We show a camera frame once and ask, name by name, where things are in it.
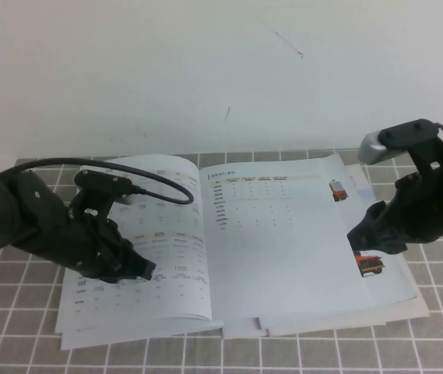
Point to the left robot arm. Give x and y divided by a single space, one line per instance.
3 218

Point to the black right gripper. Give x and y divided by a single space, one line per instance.
431 214

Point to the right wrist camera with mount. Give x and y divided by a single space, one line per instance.
373 148

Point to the grey checkered tablecloth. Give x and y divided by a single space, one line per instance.
439 311

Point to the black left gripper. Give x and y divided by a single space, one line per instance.
85 249

